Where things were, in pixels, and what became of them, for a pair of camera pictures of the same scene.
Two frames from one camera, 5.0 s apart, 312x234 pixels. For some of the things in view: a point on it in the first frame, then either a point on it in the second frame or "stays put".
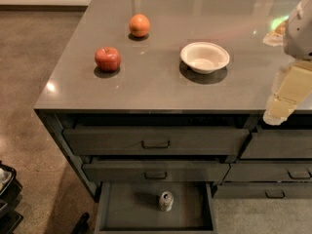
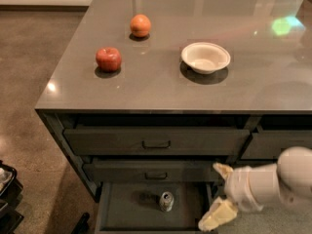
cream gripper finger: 275,37 -> 223,170
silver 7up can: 166,201 stays put
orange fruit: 139,24 stays put
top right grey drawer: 279,143 stays put
